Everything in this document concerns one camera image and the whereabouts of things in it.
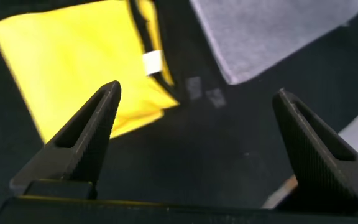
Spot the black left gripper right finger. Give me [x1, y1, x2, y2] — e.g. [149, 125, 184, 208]
[271, 88, 358, 216]

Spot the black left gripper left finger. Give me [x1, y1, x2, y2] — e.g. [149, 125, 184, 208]
[9, 80, 122, 196]

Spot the yellow towel with black trim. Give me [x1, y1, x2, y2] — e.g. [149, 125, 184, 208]
[0, 0, 180, 145]

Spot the grey towel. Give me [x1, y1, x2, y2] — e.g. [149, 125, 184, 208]
[188, 0, 358, 86]

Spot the clear tape piece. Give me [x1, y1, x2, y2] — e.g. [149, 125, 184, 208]
[204, 87, 227, 109]
[185, 75, 203, 101]

